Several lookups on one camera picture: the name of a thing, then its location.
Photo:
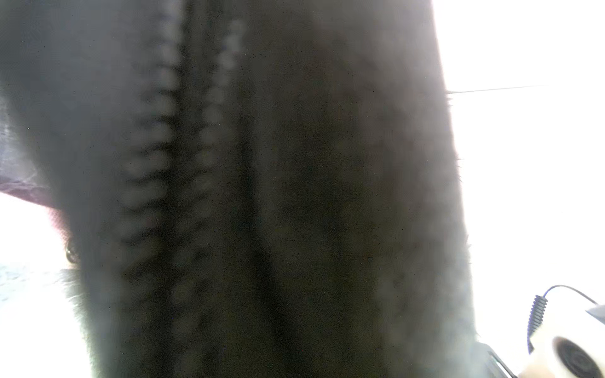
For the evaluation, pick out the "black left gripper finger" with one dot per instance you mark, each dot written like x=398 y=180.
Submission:
x=493 y=365

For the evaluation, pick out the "black fabric backpack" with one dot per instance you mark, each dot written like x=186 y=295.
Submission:
x=254 y=188

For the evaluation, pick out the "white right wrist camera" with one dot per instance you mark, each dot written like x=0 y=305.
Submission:
x=566 y=343

